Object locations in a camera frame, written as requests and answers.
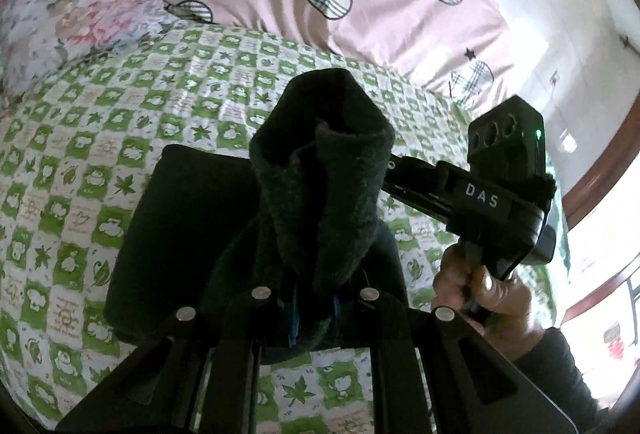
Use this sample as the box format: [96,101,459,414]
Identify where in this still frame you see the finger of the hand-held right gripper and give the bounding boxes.
[384,153,447,217]

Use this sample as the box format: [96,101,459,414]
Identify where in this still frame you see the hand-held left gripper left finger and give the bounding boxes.
[55,286,301,434]

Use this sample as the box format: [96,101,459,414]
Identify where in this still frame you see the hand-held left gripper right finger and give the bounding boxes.
[330,286,586,434]

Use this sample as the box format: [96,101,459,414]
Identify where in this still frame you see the black pants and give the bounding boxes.
[102,68,408,365]

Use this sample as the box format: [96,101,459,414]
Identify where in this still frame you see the person's right forearm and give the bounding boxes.
[492,326,608,430]

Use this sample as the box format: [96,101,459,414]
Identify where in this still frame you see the person's right hand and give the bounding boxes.
[431,241,542,359]

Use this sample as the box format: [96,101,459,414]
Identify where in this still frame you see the green checked bed sheet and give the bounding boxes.
[0,21,556,434]

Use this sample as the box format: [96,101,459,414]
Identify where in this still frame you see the floral white pink pillow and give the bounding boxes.
[0,0,173,99]

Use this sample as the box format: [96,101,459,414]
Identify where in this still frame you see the brown wooden frame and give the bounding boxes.
[560,144,640,235]

